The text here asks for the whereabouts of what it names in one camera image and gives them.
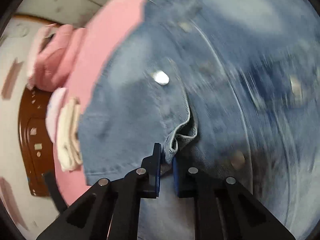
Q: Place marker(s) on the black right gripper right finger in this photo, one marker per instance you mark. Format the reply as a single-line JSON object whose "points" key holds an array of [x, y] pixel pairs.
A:
{"points": [[223, 208]]}

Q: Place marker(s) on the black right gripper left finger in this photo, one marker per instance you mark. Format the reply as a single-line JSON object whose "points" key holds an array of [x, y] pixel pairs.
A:
{"points": [[110, 209]]}

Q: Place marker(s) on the blue denim jacket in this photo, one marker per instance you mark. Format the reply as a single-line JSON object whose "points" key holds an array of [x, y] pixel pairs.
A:
{"points": [[231, 84]]}

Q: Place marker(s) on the folded cream white garment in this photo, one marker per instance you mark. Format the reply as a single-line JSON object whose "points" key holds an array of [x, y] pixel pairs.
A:
{"points": [[67, 141]]}

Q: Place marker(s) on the brown wooden headboard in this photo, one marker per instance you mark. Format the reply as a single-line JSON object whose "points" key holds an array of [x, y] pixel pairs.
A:
{"points": [[35, 143]]}

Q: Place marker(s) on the small pink pillow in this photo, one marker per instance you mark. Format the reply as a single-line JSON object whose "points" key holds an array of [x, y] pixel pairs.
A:
{"points": [[53, 110]]}

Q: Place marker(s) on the folded pink quilt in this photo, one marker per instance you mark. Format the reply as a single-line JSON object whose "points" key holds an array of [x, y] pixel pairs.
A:
{"points": [[52, 56]]}

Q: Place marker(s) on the pink bed sheet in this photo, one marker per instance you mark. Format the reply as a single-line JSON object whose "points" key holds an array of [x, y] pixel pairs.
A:
{"points": [[105, 30]]}

